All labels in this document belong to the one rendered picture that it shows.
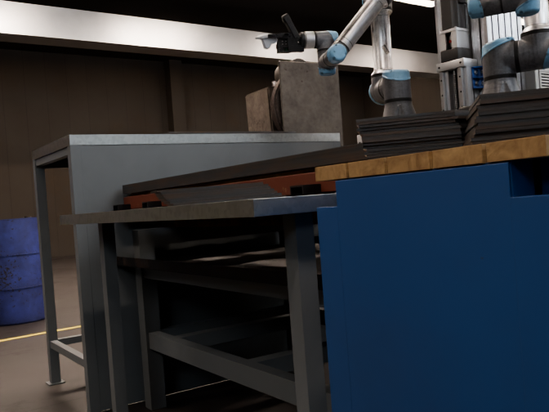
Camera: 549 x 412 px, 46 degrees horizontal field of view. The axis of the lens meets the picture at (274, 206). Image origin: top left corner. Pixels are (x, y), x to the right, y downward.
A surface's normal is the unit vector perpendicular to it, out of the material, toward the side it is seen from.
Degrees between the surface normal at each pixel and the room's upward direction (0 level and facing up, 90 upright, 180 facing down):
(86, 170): 90
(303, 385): 90
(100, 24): 90
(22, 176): 90
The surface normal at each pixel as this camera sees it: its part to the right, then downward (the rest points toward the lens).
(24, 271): 0.65, -0.04
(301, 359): -0.84, 0.07
